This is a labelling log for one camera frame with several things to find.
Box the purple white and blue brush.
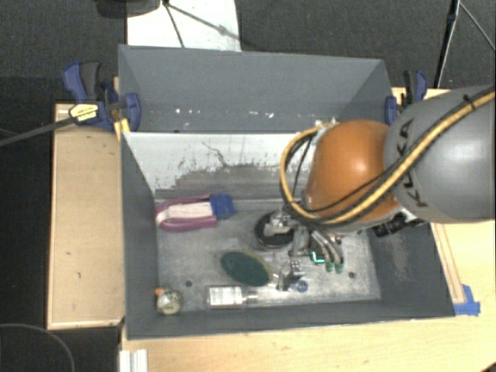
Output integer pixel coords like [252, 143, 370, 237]
[154, 192, 237, 233]

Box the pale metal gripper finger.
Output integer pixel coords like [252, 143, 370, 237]
[285, 260, 307, 278]
[275, 271, 298, 292]

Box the grey metal bin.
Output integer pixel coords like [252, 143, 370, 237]
[117, 43, 456, 341]

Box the dark green oval sponge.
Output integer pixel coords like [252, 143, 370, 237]
[219, 250, 270, 288]

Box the black cylinder on white bracket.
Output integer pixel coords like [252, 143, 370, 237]
[371, 211, 424, 239]

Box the black round lid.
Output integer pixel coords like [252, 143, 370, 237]
[253, 211, 298, 250]

